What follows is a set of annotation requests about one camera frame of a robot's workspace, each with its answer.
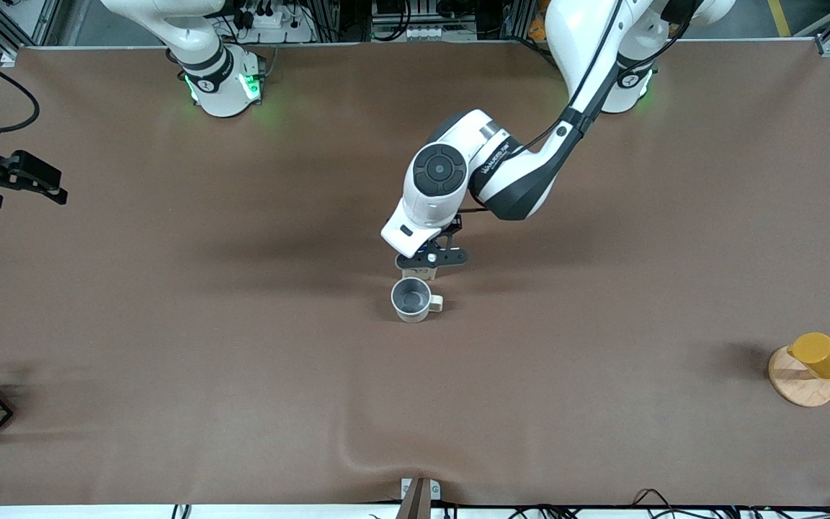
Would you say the brown table cloth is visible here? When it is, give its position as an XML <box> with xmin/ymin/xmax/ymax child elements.
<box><xmin>0</xmin><ymin>40</ymin><xmax>830</xmax><ymax>507</ymax></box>

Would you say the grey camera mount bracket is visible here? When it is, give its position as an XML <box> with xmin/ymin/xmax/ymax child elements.
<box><xmin>397</xmin><ymin>477</ymin><xmax>442</xmax><ymax>519</ymax></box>

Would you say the black equipment box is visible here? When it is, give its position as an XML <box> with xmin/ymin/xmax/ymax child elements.
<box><xmin>372</xmin><ymin>0</ymin><xmax>477</xmax><ymax>22</ymax></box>

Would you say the grey cup with handle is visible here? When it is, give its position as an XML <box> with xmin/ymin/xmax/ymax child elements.
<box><xmin>391</xmin><ymin>277</ymin><xmax>445</xmax><ymax>324</ymax></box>

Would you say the pile of orange bread rolls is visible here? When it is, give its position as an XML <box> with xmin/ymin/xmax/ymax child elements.
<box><xmin>528</xmin><ymin>0</ymin><xmax>554</xmax><ymax>41</ymax></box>

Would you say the blue white milk carton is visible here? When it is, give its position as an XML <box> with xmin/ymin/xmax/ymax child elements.
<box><xmin>399</xmin><ymin>241</ymin><xmax>453</xmax><ymax>281</ymax></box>

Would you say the round wooden cup stand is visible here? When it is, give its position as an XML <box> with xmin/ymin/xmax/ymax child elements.
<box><xmin>768</xmin><ymin>345</ymin><xmax>830</xmax><ymax>408</ymax></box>

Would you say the yellow plastic cup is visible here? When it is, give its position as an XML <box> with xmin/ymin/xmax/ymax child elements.
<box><xmin>788</xmin><ymin>332</ymin><xmax>830</xmax><ymax>381</ymax></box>

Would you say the white power strip with plugs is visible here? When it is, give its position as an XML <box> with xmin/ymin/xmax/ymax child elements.
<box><xmin>231</xmin><ymin>0</ymin><xmax>315</xmax><ymax>44</ymax></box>

